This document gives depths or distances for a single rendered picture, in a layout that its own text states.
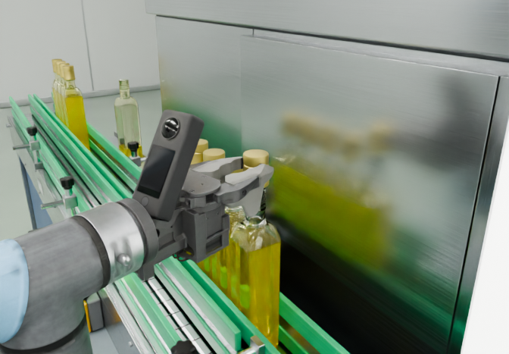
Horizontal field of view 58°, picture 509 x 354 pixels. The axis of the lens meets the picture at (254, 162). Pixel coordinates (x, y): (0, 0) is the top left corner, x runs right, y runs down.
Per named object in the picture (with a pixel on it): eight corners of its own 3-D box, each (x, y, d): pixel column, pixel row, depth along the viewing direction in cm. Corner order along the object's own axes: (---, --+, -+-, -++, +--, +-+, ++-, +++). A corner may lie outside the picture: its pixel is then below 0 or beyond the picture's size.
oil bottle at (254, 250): (280, 346, 71) (283, 223, 63) (250, 361, 68) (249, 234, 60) (259, 325, 75) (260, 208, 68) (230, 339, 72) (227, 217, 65)
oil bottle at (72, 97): (90, 149, 157) (79, 66, 146) (73, 152, 154) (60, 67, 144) (85, 145, 161) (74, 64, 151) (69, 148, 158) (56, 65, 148)
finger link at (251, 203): (270, 200, 62) (216, 221, 57) (271, 159, 60) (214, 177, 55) (287, 208, 60) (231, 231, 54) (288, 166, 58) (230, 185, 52)
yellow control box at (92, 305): (104, 329, 93) (101, 299, 90) (67, 343, 89) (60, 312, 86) (95, 310, 98) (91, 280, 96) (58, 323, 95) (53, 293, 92)
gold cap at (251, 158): (254, 176, 64) (254, 146, 63) (274, 183, 62) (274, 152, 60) (237, 184, 62) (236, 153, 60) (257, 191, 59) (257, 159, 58)
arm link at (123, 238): (63, 205, 45) (110, 232, 40) (104, 190, 48) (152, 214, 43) (73, 269, 48) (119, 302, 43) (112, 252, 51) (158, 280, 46)
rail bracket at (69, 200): (83, 233, 104) (75, 179, 99) (48, 242, 100) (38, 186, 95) (79, 227, 107) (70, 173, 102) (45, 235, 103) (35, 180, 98)
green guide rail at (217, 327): (242, 376, 65) (241, 330, 62) (235, 379, 64) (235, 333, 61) (32, 111, 202) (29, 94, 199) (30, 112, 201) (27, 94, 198)
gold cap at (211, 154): (230, 179, 72) (229, 152, 70) (210, 183, 70) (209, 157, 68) (219, 171, 74) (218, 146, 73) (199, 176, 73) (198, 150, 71)
